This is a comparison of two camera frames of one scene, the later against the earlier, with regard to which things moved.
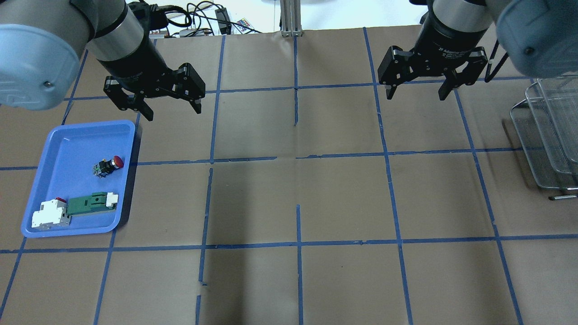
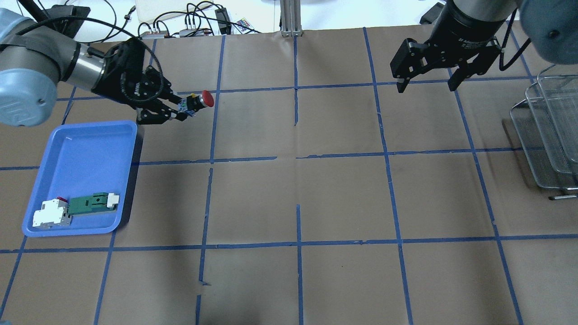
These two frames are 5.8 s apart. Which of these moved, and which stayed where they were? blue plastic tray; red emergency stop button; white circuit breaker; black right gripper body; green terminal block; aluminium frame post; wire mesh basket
Moved: black right gripper body; red emergency stop button
Stayed: blue plastic tray; wire mesh basket; aluminium frame post; green terminal block; white circuit breaker
